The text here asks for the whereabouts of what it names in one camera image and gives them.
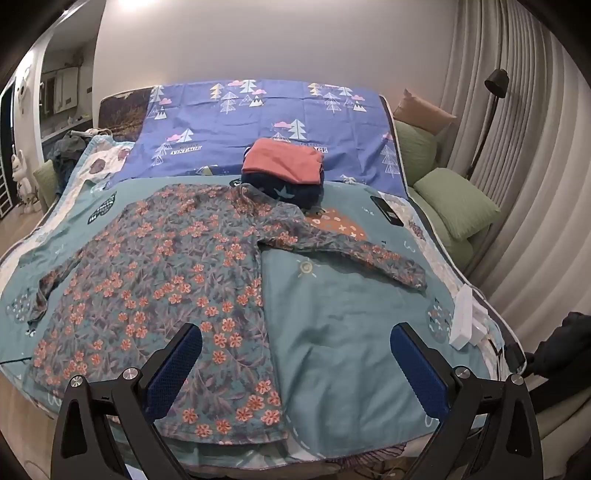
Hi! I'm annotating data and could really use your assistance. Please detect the black phone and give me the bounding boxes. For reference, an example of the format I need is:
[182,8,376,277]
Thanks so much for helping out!
[370,195,404,227]

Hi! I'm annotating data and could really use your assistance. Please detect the grey curtain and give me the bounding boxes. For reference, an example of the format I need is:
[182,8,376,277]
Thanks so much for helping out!
[436,0,591,324]

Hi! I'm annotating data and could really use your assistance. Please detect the pile of grey clothes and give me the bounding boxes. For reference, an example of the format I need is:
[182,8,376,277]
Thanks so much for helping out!
[50,129,95,197]

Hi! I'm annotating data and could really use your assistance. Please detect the teal printed blanket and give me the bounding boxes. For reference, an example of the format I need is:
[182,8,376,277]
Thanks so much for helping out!
[0,175,527,462]

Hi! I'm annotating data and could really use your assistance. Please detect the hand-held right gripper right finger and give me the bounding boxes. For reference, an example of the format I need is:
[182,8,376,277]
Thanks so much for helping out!
[389,322,543,480]

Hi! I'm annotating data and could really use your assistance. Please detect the peach pillow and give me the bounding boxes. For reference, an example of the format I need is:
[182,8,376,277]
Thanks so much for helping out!
[392,89,458,136]

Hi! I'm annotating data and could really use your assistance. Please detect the dark cloth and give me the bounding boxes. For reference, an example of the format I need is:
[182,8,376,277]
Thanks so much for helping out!
[526,311,591,379]

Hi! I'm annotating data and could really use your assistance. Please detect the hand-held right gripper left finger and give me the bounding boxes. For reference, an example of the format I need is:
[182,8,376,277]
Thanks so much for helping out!
[51,322,204,480]

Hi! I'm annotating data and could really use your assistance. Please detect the white bear figurine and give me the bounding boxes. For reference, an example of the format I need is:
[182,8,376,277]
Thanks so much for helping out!
[10,143,40,204]

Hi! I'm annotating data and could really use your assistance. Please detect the black floor lamp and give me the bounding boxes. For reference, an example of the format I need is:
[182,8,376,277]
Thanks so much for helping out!
[464,68,510,182]

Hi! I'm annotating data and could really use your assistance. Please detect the floral long-sleeve shirt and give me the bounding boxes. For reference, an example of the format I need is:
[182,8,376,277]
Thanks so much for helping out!
[27,182,428,446]

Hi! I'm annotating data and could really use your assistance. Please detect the green pillow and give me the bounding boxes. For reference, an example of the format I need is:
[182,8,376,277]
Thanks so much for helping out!
[394,121,439,185]
[33,162,60,214]
[412,167,502,241]

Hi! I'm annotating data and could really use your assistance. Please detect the white power strip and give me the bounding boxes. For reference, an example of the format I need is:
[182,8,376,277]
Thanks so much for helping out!
[449,285,490,350]

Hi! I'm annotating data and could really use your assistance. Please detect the blue tree-print sheet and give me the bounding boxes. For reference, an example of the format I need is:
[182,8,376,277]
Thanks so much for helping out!
[108,79,409,195]

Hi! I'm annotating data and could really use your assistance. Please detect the coral folded garment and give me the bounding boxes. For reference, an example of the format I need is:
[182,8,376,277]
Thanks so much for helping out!
[242,137,325,186]

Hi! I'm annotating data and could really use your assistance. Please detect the white leaf-print quilt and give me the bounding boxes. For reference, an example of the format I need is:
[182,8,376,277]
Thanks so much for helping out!
[60,134,136,204]

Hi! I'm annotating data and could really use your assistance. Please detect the navy star-print garment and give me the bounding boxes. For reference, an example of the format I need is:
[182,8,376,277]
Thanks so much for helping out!
[233,171,326,213]

